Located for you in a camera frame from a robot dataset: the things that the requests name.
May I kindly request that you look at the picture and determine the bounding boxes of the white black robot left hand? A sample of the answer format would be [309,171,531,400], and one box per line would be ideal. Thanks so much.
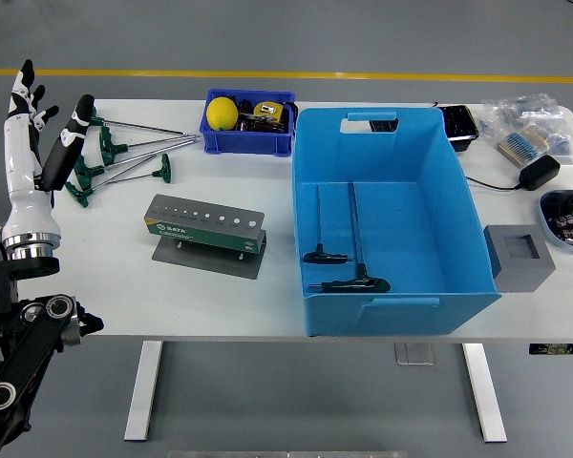
[2,58,96,239]

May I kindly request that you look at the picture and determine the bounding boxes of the green grey wrench holder stand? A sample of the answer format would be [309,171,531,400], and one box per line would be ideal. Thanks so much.
[141,193,267,281]

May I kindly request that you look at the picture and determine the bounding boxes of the small green T-handle hex wrench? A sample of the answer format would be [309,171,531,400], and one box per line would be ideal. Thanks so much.
[91,152,173,187]
[303,185,357,266]

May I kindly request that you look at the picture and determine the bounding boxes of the large green T-handle hex wrench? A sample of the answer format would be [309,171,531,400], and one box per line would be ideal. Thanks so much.
[308,180,392,294]

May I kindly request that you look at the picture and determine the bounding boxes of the large light blue folding box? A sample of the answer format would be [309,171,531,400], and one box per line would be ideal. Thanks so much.
[291,107,502,338]

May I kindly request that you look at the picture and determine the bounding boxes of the yellow ball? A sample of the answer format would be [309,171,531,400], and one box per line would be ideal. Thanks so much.
[205,96,240,132]

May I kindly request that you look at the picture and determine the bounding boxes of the small dark blue bin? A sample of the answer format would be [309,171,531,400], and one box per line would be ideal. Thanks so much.
[199,88,297,157]

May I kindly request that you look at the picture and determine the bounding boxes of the white table leg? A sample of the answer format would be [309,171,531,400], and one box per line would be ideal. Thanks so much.
[123,341,164,443]
[460,342,509,444]

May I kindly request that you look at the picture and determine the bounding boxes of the dark assorted small parts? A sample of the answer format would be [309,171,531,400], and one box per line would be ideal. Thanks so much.
[237,97,291,135]

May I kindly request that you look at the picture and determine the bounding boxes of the yellow tape measure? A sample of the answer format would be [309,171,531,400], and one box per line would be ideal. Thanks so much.
[253,100,287,123]

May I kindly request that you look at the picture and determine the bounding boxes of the grey metal floor plate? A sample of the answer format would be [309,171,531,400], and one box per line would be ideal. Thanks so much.
[393,342,435,366]

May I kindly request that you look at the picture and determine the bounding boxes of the black plastic cell tray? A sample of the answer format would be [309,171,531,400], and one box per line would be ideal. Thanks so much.
[370,104,481,153]

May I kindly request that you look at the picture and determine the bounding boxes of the blue resistor tape bundle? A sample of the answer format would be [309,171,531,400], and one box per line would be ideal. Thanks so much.
[496,126,550,167]

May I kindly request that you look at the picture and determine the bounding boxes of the grey block with square recess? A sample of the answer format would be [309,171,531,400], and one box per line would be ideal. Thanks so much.
[481,223,557,293]

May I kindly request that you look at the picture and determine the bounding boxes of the clear plastic parts bags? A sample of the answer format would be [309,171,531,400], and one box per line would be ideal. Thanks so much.
[477,93,573,168]

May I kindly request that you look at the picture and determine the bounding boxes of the black power adapter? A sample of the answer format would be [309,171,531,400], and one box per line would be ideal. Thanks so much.
[518,155,562,192]

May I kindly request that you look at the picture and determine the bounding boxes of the pale blue bowl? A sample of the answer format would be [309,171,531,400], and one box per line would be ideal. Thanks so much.
[538,189,573,249]

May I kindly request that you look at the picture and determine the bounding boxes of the electronic components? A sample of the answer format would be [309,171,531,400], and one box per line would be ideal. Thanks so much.
[546,190,573,244]

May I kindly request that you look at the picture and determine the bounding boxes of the black table control panel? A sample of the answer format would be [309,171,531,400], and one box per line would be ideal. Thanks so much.
[528,343,573,356]

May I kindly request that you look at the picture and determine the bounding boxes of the black adapter cable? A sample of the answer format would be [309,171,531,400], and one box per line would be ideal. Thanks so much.
[465,176,524,191]

